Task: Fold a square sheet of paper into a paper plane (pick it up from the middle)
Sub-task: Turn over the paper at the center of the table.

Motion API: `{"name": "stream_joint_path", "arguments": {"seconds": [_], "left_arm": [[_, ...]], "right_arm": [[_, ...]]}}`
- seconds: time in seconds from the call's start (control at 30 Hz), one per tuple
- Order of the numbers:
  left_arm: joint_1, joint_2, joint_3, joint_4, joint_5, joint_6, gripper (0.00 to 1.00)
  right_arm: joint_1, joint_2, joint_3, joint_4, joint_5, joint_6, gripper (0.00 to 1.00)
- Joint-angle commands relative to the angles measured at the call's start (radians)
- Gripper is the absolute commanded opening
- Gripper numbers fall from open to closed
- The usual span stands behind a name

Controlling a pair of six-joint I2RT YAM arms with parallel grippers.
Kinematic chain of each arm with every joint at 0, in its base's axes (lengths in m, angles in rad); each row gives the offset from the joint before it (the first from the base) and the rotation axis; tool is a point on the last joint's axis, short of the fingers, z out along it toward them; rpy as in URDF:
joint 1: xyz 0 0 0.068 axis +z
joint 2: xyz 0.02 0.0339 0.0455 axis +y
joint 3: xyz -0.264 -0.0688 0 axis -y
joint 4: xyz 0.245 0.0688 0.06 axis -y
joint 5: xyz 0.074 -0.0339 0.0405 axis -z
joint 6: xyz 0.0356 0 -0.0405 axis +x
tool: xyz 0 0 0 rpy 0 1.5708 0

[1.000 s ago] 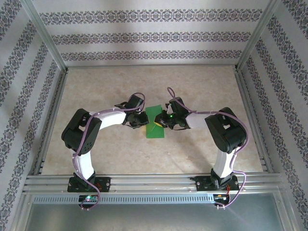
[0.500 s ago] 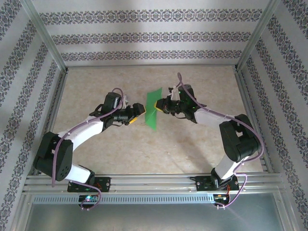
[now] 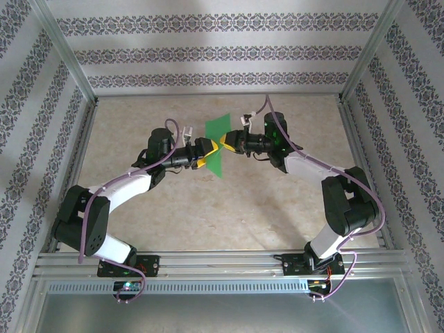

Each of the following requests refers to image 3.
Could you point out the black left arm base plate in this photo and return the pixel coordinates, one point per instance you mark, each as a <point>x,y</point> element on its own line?
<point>149,265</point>

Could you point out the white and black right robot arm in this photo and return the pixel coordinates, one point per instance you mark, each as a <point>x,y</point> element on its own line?
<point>301,170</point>

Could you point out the aluminium side rail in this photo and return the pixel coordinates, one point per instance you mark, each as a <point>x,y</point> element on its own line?
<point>81,145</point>
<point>354,138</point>

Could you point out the green paper sheet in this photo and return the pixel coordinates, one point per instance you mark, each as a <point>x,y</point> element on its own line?
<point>216,166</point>

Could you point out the grey metal panel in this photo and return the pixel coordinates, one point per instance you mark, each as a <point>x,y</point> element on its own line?
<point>222,312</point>

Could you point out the aluminium frame post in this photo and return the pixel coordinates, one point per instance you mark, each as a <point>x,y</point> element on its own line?
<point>66,52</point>
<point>370,52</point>

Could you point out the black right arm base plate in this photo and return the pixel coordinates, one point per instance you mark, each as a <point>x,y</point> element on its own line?
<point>293,265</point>

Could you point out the small lit circuit board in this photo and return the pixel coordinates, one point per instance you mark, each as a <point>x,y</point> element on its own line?
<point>126,286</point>
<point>319,284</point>

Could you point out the long aluminium mounting rail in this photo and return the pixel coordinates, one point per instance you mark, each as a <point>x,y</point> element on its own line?
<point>222,263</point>

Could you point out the thin aluminium cross rail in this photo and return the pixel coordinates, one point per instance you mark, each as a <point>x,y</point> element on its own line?
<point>222,94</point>

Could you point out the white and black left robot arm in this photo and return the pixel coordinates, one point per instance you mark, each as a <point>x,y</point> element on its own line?
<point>121,187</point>

